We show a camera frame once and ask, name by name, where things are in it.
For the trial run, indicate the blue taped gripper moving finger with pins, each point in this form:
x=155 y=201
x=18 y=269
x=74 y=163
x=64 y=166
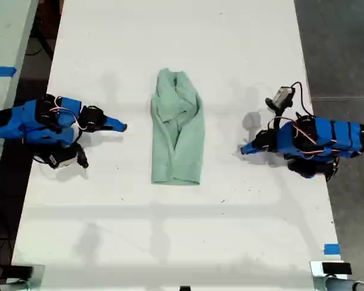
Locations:
x=116 y=129
x=248 y=151

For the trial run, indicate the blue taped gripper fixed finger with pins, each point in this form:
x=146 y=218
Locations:
x=252 y=146
x=116 y=122

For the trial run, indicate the pale green t-shirt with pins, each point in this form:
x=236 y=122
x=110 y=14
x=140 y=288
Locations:
x=177 y=130

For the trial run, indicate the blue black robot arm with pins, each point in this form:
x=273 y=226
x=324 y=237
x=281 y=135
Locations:
x=30 y=118
x=324 y=138

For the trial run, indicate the long blue tape strip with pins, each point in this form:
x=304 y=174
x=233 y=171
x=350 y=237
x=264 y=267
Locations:
x=1 y=71

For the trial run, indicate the white side table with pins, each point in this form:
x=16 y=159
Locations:
x=6 y=45

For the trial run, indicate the short blue tape strip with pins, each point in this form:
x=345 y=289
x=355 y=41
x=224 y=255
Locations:
x=332 y=248

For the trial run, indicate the small black box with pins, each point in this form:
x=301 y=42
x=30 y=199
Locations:
x=18 y=271
x=336 y=268

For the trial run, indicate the grey black camera box on gripper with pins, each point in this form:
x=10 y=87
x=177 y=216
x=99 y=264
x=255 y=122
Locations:
x=280 y=97

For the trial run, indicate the metal table bracket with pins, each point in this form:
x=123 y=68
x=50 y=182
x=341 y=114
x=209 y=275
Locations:
x=38 y=277
x=317 y=276

